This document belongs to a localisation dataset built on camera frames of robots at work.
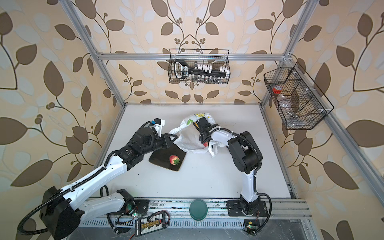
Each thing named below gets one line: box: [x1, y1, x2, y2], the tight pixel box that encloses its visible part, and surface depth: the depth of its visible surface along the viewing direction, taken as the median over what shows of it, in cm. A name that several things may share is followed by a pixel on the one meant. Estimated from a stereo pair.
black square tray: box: [148, 143, 187, 172], surface depth 90 cm
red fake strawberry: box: [169, 155, 180, 166], surface depth 88 cm
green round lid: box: [189, 199, 208, 221], surface depth 67 cm
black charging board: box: [134, 213, 169, 237], surface depth 70 cm
